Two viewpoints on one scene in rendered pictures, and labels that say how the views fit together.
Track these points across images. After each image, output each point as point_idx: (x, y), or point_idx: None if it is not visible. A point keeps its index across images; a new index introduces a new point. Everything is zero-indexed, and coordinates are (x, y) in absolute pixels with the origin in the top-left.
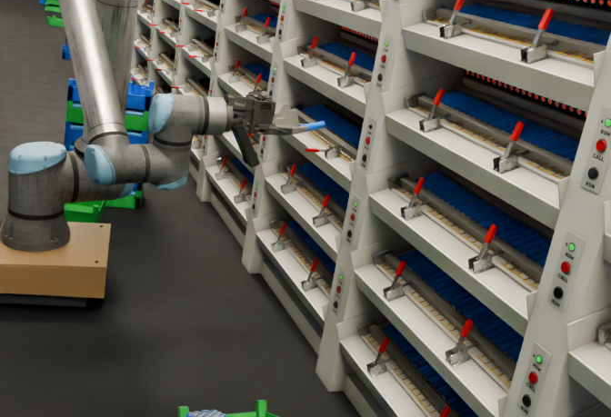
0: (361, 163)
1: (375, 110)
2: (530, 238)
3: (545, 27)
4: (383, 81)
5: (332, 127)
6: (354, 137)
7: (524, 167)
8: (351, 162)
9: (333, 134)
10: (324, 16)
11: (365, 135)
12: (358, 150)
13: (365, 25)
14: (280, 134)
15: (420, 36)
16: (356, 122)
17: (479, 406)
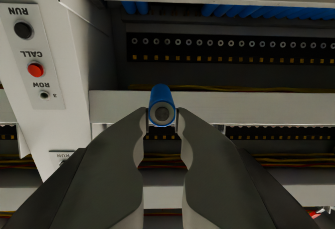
0: (31, 13)
1: (50, 122)
2: None
3: None
4: (54, 161)
5: (329, 10)
6: (248, 8)
7: None
8: (62, 4)
9: (296, 6)
10: (303, 189)
11: (60, 73)
12: (68, 37)
13: (162, 197)
14: (14, 216)
15: (7, 207)
16: (290, 20)
17: None
